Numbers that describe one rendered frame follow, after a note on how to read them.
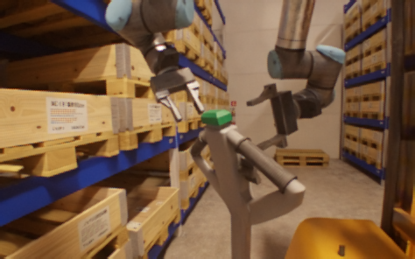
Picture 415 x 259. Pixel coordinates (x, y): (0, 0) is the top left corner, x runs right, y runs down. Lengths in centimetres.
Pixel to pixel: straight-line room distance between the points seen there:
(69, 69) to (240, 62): 518
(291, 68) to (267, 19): 599
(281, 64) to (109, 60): 112
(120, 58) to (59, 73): 52
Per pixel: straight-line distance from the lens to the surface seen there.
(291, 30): 65
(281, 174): 39
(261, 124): 618
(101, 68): 153
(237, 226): 61
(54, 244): 110
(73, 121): 109
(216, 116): 45
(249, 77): 623
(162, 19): 59
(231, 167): 49
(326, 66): 73
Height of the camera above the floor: 143
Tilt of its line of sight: 6 degrees down
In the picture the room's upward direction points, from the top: 2 degrees counter-clockwise
